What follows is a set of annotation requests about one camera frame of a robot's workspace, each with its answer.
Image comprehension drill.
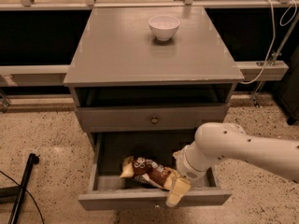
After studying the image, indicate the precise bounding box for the round top drawer knob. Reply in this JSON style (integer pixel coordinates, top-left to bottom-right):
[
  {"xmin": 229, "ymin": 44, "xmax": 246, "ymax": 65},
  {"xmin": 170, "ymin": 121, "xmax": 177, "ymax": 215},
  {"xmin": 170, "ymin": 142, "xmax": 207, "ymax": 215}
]
[{"xmin": 150, "ymin": 117, "xmax": 159, "ymax": 124}]

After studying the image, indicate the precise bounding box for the closed grey top drawer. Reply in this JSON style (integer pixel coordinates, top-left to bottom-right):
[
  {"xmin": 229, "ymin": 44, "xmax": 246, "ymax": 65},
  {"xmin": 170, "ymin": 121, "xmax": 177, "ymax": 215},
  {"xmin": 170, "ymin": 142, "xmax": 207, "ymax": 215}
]
[{"xmin": 75, "ymin": 105, "xmax": 229, "ymax": 133}]

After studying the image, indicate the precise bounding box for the white hanging cable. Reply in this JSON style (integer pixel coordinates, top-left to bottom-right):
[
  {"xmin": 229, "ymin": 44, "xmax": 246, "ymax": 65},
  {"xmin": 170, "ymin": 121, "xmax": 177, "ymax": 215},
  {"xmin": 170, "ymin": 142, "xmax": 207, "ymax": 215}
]
[{"xmin": 239, "ymin": 0, "xmax": 298, "ymax": 86}]

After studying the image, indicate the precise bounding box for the brown chip bag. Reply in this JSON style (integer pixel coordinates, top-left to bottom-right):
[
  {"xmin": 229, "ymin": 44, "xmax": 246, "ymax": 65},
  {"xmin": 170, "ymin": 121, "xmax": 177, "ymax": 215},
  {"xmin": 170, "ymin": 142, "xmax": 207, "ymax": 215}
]
[{"xmin": 120, "ymin": 156, "xmax": 166, "ymax": 189}]

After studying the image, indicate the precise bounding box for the open grey middle drawer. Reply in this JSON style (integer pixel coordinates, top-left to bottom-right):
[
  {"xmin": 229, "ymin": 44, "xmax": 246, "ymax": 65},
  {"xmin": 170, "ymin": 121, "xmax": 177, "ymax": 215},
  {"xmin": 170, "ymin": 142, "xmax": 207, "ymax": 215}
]
[{"xmin": 78, "ymin": 128, "xmax": 233, "ymax": 212}]

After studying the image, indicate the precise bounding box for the black floor cable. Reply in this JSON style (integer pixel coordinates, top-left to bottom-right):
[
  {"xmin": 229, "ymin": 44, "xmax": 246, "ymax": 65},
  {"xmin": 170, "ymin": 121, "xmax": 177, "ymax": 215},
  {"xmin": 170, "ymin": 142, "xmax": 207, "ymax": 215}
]
[{"xmin": 0, "ymin": 170, "xmax": 46, "ymax": 224}]

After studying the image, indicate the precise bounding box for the black stand leg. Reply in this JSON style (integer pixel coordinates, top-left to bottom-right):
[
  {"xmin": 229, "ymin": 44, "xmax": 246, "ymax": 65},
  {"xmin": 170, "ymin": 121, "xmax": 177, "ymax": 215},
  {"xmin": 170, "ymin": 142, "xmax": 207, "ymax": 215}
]
[{"xmin": 0, "ymin": 153, "xmax": 39, "ymax": 224}]

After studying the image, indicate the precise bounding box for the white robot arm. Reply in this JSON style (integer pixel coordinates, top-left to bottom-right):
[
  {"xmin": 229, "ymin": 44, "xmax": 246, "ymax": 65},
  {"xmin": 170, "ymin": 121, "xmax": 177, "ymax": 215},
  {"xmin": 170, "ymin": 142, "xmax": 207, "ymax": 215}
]
[{"xmin": 166, "ymin": 122, "xmax": 299, "ymax": 207}]

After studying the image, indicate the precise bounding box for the metal railing frame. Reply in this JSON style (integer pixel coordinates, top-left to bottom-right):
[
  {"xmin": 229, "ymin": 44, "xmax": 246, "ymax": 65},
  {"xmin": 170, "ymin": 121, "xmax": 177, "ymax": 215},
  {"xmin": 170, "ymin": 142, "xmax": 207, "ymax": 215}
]
[{"xmin": 0, "ymin": 0, "xmax": 299, "ymax": 114}]

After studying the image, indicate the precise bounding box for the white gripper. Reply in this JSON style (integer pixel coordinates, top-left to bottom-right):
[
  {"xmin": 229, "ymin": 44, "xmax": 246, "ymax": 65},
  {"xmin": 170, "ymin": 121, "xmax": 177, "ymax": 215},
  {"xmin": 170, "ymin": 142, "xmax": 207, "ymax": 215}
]
[{"xmin": 164, "ymin": 142, "xmax": 218, "ymax": 207}]

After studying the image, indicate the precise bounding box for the grey wooden drawer cabinet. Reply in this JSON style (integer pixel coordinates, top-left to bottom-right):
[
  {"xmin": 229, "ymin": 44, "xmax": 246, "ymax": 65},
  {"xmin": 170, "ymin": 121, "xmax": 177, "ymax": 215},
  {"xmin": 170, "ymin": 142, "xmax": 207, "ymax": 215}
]
[{"xmin": 63, "ymin": 6, "xmax": 245, "ymax": 151}]

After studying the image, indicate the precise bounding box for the white ceramic bowl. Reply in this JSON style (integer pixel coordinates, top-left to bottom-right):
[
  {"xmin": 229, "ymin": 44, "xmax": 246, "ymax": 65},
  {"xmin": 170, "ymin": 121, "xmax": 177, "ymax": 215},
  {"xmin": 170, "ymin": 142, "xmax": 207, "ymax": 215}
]
[{"xmin": 149, "ymin": 15, "xmax": 180, "ymax": 41}]

